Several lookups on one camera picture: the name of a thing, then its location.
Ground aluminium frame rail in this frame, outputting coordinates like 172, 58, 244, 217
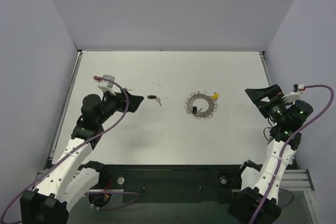
36, 168, 314, 192

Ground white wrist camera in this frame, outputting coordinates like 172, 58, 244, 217
282, 83, 306, 104
94, 74, 115, 95

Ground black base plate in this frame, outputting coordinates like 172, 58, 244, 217
93, 165, 242, 203

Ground key black tag on disc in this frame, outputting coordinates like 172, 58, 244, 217
192, 106, 202, 115

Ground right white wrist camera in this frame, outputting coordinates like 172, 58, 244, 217
282, 83, 306, 104

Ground round metal keyring disc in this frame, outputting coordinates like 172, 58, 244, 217
185, 91, 218, 119

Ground yellow tag key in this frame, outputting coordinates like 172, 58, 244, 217
211, 92, 219, 100

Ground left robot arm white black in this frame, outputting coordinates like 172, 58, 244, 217
20, 91, 144, 223

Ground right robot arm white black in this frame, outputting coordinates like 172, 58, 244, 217
227, 84, 313, 223

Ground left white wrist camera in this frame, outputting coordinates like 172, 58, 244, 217
94, 74, 115, 95

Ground silver key black tag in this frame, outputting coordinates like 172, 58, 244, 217
147, 95, 162, 106

